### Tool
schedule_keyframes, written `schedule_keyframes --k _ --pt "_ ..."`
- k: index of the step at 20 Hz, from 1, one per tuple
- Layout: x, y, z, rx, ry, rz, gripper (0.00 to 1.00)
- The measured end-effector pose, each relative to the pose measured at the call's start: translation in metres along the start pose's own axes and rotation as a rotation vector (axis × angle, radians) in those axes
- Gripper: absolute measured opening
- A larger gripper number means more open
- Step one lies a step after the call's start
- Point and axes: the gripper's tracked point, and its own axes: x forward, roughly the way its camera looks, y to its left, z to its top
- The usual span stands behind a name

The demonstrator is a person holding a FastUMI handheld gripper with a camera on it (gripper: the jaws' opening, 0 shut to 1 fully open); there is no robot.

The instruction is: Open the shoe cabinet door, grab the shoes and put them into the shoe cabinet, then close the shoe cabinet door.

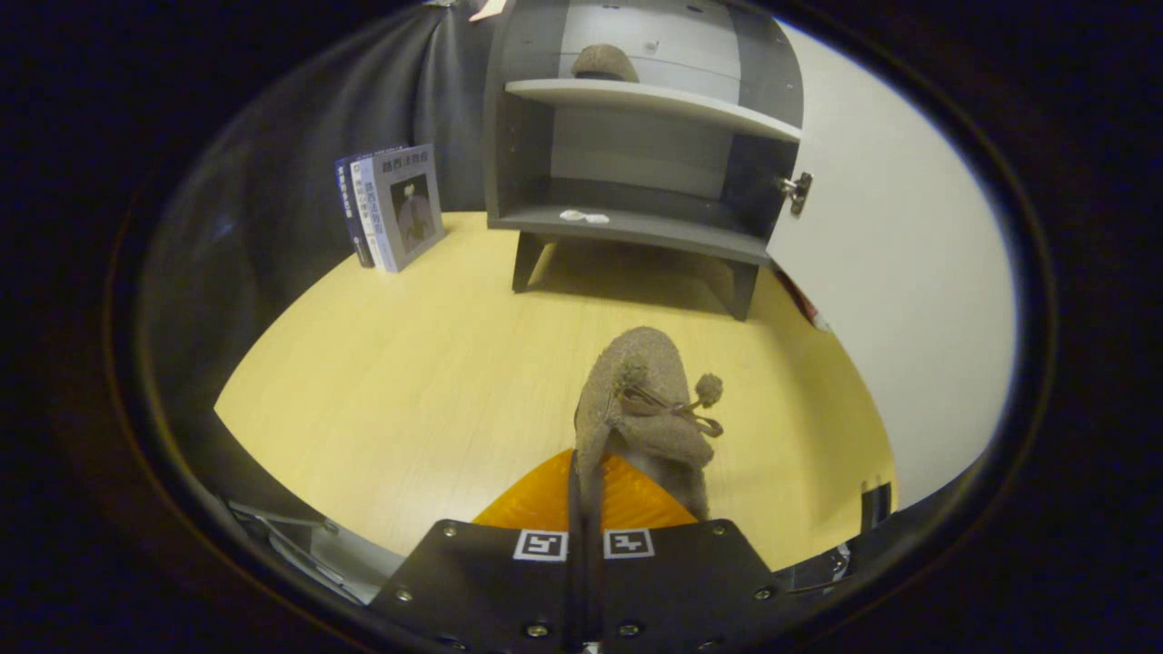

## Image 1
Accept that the black backdrop cloth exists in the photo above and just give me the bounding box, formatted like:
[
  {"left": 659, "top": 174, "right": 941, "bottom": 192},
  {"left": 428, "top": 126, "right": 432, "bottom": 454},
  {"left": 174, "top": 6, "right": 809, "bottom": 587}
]
[{"left": 136, "top": 5, "right": 496, "bottom": 510}]

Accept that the dark blue spine book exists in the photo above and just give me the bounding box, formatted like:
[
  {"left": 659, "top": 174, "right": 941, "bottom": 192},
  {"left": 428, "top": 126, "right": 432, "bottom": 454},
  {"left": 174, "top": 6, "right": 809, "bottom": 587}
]
[{"left": 334, "top": 156, "right": 375, "bottom": 269}]

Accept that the metal door hinge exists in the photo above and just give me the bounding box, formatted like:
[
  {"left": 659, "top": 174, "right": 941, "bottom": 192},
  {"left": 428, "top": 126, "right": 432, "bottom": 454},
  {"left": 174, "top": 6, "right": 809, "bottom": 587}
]
[{"left": 779, "top": 171, "right": 814, "bottom": 217}]

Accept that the white spine book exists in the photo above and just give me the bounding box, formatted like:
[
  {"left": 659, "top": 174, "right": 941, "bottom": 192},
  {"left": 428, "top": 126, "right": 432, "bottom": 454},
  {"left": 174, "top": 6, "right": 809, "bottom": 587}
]
[{"left": 350, "top": 154, "right": 390, "bottom": 270}]

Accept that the brown suede shoe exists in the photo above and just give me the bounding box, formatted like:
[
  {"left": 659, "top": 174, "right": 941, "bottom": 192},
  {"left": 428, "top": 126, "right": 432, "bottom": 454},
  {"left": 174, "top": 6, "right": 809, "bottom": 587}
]
[
  {"left": 574, "top": 327, "right": 725, "bottom": 523},
  {"left": 571, "top": 44, "right": 640, "bottom": 83}
]

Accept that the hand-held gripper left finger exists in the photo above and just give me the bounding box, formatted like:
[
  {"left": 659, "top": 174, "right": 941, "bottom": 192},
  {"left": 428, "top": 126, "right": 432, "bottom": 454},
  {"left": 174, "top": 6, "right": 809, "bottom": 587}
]
[{"left": 368, "top": 448, "right": 584, "bottom": 654}]

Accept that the grey cover book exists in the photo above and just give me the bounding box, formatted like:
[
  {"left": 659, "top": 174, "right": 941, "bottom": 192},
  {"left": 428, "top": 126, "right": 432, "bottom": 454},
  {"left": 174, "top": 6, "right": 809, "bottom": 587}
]
[{"left": 368, "top": 144, "right": 446, "bottom": 273}]

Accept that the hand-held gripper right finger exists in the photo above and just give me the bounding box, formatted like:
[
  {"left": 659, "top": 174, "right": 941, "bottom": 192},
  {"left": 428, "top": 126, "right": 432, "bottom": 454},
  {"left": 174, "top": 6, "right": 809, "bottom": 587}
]
[{"left": 584, "top": 452, "right": 784, "bottom": 654}]

